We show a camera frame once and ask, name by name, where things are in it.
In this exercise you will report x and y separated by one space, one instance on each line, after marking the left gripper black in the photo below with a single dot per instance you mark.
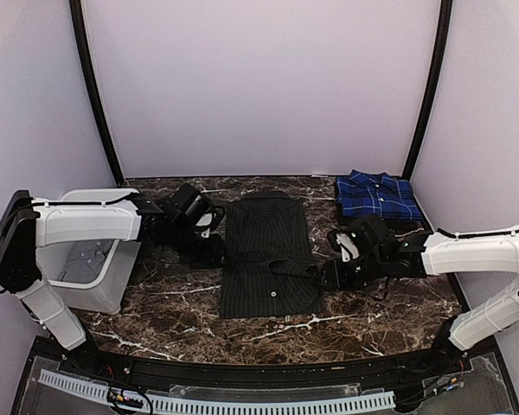
212 257

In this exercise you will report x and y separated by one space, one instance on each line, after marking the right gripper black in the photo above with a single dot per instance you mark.
336 279

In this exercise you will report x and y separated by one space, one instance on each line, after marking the black pinstriped long sleeve shirt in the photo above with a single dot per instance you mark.
272 271

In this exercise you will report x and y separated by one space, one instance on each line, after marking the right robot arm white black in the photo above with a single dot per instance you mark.
424 254

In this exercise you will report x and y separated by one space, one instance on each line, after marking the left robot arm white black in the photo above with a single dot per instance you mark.
21 276

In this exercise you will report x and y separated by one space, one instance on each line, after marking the blue plaid folded shirt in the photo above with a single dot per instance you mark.
360 194

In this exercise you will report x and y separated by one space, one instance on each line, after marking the white plastic bin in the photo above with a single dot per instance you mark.
83 215

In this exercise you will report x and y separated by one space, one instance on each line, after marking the grey button shirt in bin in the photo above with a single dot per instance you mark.
85 261

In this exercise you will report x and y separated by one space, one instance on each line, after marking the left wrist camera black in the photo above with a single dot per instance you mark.
193 209

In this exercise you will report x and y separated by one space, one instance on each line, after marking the black front rail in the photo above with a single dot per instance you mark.
396 369

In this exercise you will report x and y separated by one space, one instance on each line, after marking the white slotted cable duct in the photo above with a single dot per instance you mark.
208 400

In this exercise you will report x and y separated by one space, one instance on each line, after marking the right black frame post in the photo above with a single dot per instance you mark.
432 82

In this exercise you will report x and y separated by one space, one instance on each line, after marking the black frame post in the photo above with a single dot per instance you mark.
92 90
432 82

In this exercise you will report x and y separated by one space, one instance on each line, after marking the left black frame post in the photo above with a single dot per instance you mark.
92 90

